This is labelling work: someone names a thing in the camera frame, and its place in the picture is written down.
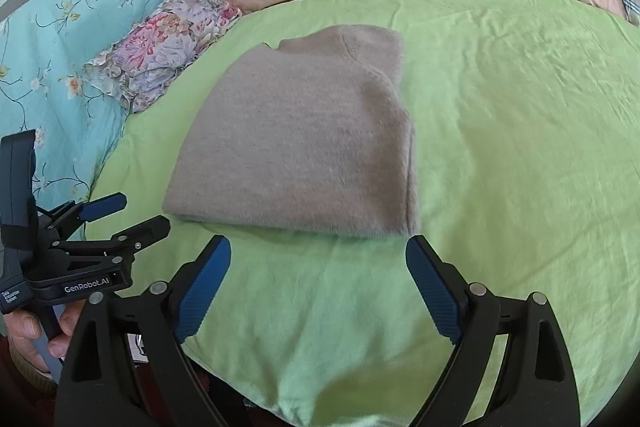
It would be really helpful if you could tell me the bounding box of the grey brown knit sweater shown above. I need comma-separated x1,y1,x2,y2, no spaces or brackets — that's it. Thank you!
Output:
163,25,420,237

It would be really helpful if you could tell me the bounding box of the person's left hand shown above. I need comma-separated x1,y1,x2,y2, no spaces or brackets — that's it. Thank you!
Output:
3,300,85,373

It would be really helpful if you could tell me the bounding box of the turquoise floral blanket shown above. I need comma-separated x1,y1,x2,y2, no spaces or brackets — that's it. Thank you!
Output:
1,0,163,208

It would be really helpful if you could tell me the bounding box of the floral ruffled pillow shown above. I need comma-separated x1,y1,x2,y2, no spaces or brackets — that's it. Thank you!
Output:
82,0,242,113

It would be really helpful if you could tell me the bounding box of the green bed sheet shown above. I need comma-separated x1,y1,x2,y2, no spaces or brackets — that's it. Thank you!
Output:
87,0,639,426

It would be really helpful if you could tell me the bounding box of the black camera box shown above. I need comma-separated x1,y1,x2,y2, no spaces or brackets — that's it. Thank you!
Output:
1,130,38,253

